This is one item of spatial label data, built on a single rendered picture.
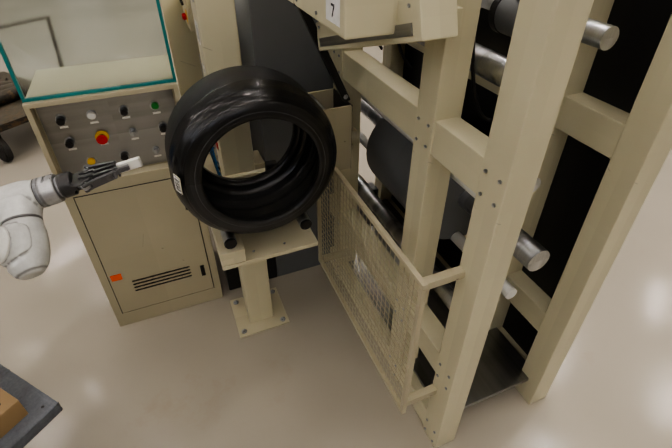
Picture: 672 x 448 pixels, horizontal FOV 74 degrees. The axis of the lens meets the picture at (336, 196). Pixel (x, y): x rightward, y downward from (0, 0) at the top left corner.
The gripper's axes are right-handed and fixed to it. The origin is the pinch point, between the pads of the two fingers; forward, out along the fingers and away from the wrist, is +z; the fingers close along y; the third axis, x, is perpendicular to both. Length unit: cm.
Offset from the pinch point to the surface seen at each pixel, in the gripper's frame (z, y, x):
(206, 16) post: 38, 27, -29
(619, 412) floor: 152, -85, 146
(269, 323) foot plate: 21, 22, 126
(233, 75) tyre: 38.7, 3.6, -16.5
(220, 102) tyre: 31.7, -8.3, -14.6
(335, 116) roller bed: 75, 19, 18
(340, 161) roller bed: 74, 19, 39
